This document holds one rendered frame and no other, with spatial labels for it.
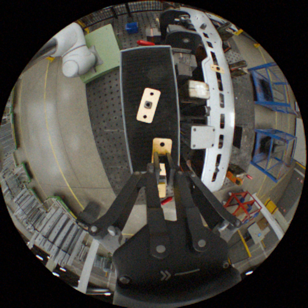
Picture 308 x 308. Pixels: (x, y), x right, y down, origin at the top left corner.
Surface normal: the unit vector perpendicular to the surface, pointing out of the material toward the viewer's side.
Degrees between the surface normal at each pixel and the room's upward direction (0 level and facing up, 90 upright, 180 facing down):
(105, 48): 42
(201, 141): 0
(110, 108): 0
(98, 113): 0
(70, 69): 48
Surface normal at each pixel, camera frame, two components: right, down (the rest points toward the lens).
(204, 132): -0.02, 0.37
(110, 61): 0.12, 0.88
